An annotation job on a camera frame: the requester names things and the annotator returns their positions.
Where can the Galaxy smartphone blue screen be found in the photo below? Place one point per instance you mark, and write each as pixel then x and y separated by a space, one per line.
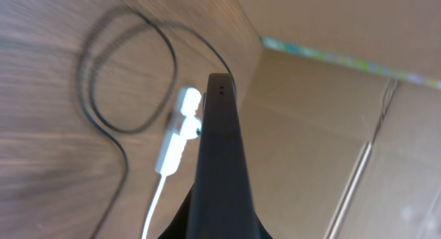
pixel 221 204

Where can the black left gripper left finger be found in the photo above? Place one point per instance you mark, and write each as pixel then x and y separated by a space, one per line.
pixel 177 229

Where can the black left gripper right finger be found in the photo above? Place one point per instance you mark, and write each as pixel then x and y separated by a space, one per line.
pixel 262 232

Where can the white power strip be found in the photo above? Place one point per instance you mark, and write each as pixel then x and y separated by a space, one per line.
pixel 173 145

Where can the white charger plug adapter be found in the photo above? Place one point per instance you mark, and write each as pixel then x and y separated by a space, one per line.
pixel 191 127

